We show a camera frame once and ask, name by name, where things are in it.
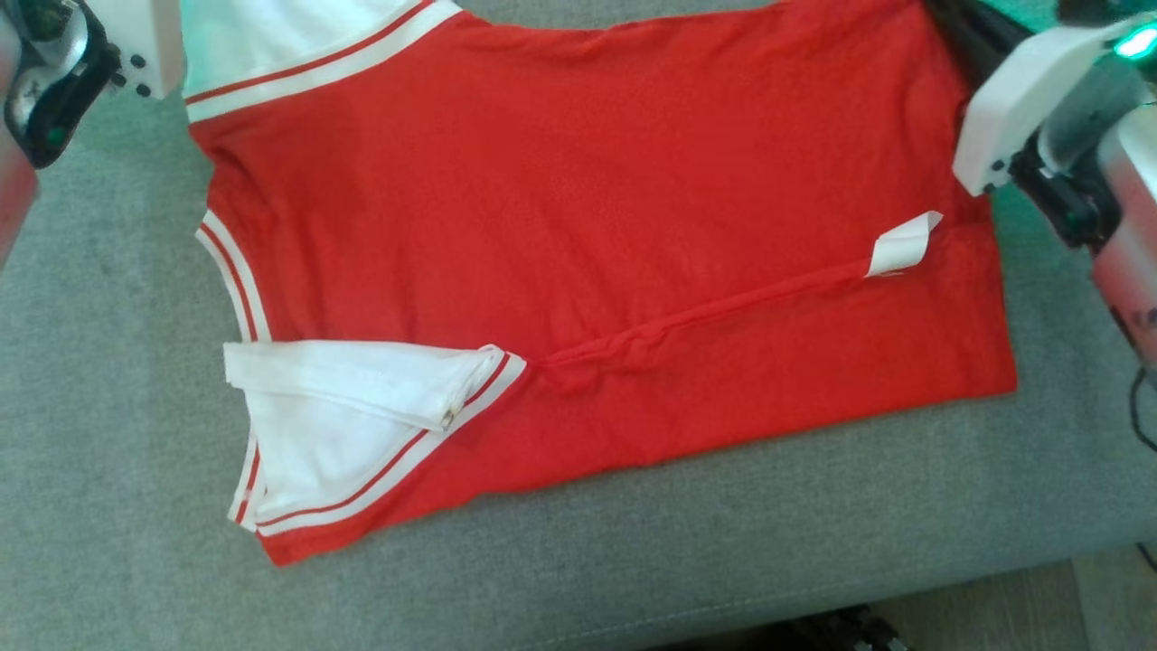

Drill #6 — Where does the thin black cable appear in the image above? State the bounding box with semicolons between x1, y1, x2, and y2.
1127;364;1157;453

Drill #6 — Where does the red jersey with white sleeves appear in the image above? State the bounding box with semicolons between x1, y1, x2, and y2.
181;0;1020;568

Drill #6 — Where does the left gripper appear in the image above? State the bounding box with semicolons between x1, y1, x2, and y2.
86;0;187;100

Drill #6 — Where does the grey fabric sofa seat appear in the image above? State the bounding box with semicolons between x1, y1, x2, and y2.
0;0;1157;651

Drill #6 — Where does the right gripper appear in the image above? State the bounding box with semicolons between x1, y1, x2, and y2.
920;0;1157;197

